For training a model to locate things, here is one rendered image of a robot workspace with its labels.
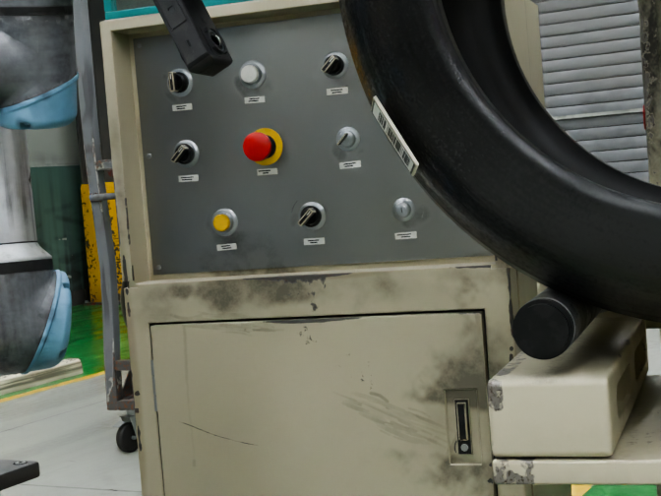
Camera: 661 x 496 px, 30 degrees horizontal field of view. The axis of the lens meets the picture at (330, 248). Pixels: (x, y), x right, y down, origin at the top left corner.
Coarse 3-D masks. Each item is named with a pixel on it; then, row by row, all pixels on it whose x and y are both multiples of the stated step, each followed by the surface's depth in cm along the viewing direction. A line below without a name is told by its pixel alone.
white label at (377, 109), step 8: (376, 96) 90; (376, 104) 90; (376, 112) 92; (384, 112) 90; (384, 120) 91; (384, 128) 93; (392, 128) 90; (392, 136) 91; (400, 136) 90; (392, 144) 93; (400, 144) 90; (400, 152) 92; (408, 152) 89; (408, 160) 91; (416, 160) 89; (408, 168) 93; (416, 168) 91
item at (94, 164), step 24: (96, 120) 491; (96, 144) 490; (96, 168) 488; (96, 192) 489; (96, 216) 491; (96, 240) 492; (120, 360) 492; (120, 384) 496; (120, 408) 493; (120, 432) 494
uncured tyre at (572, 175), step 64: (384, 0) 89; (448, 0) 115; (384, 64) 90; (448, 64) 88; (512, 64) 114; (448, 128) 89; (512, 128) 88; (448, 192) 91; (512, 192) 87; (576, 192) 86; (640, 192) 111; (512, 256) 91; (576, 256) 87; (640, 256) 85
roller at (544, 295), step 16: (528, 304) 90; (544, 304) 89; (560, 304) 89; (576, 304) 94; (528, 320) 90; (544, 320) 89; (560, 320) 89; (576, 320) 91; (592, 320) 103; (528, 336) 90; (544, 336) 89; (560, 336) 89; (576, 336) 92; (528, 352) 90; (544, 352) 89; (560, 352) 89
